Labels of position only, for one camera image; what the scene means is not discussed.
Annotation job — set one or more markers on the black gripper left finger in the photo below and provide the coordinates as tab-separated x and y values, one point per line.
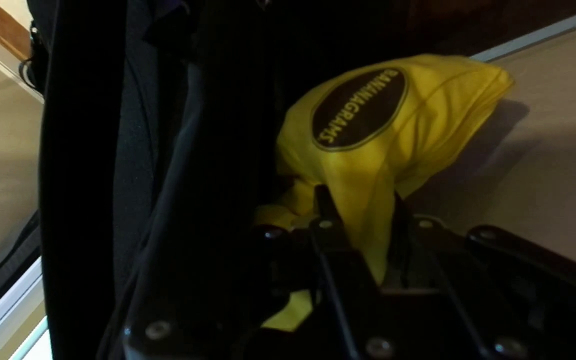
300	300

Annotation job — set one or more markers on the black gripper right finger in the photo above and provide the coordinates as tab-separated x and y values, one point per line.
501	286

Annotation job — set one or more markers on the yellow banana plush pouch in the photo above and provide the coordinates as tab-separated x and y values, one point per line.
394	133

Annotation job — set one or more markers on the black backpack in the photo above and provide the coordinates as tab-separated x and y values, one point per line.
169	166

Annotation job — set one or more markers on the white metal rail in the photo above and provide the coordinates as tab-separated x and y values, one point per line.
1	313

